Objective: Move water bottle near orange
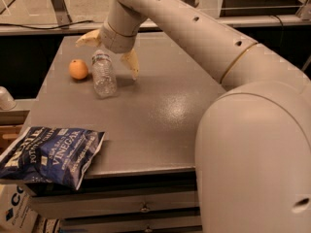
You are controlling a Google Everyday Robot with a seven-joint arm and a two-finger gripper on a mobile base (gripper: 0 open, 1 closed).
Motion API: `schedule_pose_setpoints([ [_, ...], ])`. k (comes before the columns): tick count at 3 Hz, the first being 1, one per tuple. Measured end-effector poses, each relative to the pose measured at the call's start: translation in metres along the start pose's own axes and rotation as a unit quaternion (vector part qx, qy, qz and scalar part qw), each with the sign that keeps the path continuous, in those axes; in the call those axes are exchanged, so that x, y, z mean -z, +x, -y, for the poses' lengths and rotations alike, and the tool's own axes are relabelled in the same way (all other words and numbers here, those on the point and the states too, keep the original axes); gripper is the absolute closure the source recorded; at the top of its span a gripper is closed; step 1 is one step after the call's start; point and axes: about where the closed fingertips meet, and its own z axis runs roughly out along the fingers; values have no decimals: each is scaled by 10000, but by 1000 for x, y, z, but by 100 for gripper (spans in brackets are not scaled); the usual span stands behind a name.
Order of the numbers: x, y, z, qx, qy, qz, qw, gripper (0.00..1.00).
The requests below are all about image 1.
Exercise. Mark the grey drawer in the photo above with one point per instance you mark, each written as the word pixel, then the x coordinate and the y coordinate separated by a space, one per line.
pixel 138 224
pixel 112 203

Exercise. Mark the upper grey drawer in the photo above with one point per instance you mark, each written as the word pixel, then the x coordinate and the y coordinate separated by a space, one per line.
pixel 112 203

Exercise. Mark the clear plastic water bottle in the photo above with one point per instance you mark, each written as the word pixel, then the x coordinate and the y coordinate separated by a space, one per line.
pixel 103 74

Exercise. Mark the blue vinegar chips bag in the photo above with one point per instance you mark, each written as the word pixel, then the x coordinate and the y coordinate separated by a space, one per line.
pixel 51 155

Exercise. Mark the lower grey drawer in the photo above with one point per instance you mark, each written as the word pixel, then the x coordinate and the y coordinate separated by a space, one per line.
pixel 138 224

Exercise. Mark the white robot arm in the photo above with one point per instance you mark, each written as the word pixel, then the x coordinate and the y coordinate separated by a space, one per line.
pixel 253 144

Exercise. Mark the white cup on ledge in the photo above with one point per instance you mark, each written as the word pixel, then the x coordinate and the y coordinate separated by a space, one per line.
pixel 7 102

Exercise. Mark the white cardboard box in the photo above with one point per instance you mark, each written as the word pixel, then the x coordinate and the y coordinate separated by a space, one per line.
pixel 15 214

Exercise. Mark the grey drawer cabinet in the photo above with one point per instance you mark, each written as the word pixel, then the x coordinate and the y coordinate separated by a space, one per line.
pixel 149 125

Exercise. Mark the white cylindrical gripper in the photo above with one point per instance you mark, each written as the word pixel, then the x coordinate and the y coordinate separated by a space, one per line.
pixel 117 41

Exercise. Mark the left metal bracket post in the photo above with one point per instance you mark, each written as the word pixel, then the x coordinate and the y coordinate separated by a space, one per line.
pixel 62 16

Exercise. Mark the orange fruit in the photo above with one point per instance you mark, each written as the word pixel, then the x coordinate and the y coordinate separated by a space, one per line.
pixel 78 69

